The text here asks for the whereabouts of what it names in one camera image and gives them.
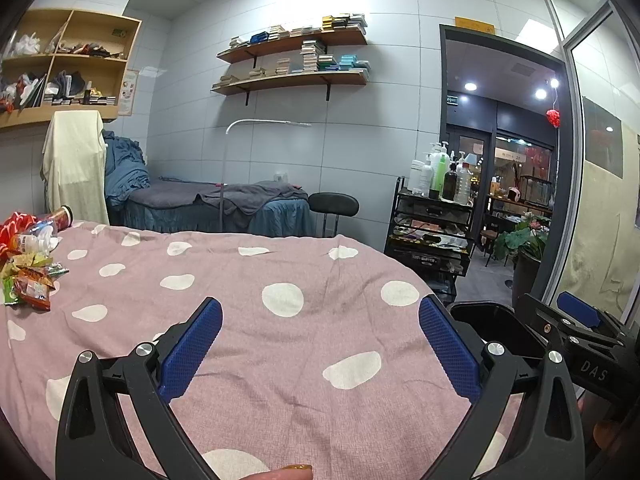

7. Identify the dark pump bottle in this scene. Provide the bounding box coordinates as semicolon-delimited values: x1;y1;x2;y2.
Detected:
441;162;459;203

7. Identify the blue blanket pile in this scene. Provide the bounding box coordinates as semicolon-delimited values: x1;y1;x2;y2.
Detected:
102;130;151;206

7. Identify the clear plastic bottle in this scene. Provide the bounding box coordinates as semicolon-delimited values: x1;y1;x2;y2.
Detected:
12;225;63;256

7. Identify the person's right hand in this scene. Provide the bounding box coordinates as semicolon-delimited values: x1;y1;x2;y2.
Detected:
579;395;623;461

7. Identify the aluminium framed glass partition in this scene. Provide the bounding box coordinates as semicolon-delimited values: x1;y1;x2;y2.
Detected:
542;0;640;321

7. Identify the green leafy plant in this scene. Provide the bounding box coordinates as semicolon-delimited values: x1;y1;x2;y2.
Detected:
492;212;551;266

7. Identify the clear pump bottle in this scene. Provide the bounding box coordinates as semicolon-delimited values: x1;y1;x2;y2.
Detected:
454;152;475;206

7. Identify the dark door frame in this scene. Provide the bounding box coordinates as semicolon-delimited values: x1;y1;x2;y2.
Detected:
439;24;583;306

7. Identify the dark plant pot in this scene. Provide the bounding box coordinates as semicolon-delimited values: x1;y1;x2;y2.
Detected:
512;250;543;311

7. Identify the dark folded cloth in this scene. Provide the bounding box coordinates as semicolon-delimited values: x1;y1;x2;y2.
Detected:
52;71;88;98

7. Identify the black mesh cart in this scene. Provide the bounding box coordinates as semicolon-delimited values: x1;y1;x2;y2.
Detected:
384;176;475;301

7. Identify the green pump bottle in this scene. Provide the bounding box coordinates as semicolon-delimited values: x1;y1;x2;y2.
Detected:
429;142;449;200

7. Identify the pile of snack packets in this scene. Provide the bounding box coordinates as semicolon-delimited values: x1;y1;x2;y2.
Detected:
0;252;71;311

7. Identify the yellow sign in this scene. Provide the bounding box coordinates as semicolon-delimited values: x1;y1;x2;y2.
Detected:
454;16;496;35

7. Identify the white floor lamp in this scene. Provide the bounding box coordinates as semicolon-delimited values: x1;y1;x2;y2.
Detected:
221;119;312;233

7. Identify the wooden wall shelf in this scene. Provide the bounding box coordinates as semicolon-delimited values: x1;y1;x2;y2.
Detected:
216;25;368;66
210;69;368;106

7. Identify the person's left hand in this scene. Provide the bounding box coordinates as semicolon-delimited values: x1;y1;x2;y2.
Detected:
245;464;314;480

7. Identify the black stool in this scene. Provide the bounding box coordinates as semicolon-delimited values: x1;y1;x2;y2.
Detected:
307;192;360;238

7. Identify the glass double door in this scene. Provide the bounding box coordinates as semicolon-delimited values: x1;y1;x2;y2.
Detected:
446;130;493;221

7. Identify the pink polka dot blanket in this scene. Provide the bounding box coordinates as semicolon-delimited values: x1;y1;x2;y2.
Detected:
0;220;531;480

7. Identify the blue massage bed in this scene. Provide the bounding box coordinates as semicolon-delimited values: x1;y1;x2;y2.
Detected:
107;177;316;236

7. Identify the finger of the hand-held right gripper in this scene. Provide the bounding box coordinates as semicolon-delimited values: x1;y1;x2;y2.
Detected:
520;291;626;350

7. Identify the red chips can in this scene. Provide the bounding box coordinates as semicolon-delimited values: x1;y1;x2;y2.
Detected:
37;205;75;231

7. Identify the grey blanket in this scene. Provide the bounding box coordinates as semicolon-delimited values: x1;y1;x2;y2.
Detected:
130;177;311;216

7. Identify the white plastic bag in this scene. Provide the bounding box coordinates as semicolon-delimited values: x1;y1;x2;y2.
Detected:
11;32;42;58

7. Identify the white lotion bottle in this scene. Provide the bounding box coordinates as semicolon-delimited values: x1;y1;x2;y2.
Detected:
407;159;433;197

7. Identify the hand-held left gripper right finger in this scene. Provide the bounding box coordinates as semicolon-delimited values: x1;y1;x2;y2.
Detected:
418;294;586;480

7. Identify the wall poster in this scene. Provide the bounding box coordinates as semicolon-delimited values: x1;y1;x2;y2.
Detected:
119;69;139;117

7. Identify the red patterned cloth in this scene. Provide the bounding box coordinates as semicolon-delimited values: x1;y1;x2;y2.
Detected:
0;212;38;261

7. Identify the wooden cubby shelf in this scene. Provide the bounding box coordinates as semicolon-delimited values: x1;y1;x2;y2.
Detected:
0;7;143;131

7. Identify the cream towel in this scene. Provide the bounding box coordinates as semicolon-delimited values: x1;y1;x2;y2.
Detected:
41;109;111;226

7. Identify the dark brown trash bin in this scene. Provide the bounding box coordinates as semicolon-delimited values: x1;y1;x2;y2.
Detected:
447;300;551;361

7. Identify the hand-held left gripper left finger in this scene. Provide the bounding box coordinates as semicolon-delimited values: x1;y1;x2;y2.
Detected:
55;296;224;480

